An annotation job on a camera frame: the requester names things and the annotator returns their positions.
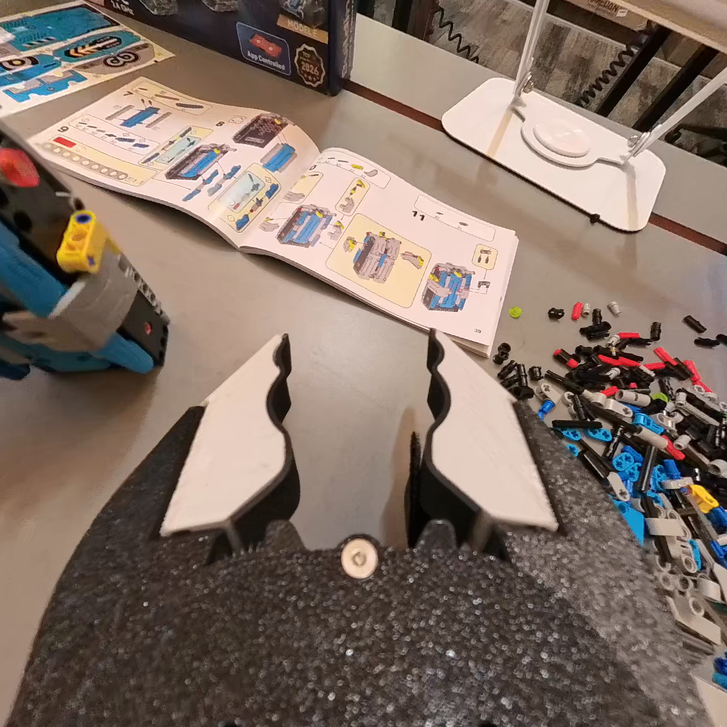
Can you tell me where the white book stand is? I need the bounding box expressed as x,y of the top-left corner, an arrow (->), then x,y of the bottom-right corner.
441,0 -> 727,234

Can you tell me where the blue sticker sheet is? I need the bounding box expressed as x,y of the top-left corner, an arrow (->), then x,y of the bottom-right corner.
0,0 -> 177,118

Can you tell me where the instruction booklet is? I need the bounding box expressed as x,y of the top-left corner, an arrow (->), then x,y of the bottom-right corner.
27,75 -> 521,360

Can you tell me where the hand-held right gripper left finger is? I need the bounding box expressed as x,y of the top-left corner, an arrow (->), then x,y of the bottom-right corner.
159,333 -> 303,553

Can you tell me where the pile of toy brick pieces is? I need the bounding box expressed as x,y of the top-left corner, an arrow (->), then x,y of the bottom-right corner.
490,300 -> 727,662

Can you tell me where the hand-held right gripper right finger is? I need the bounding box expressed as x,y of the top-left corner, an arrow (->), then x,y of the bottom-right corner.
408,328 -> 561,553

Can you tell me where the grey blue toy brick model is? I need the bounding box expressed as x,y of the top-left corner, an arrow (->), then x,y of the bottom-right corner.
0,132 -> 172,382

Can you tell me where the dark printed toy set box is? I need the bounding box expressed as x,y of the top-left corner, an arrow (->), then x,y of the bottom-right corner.
104,0 -> 357,98

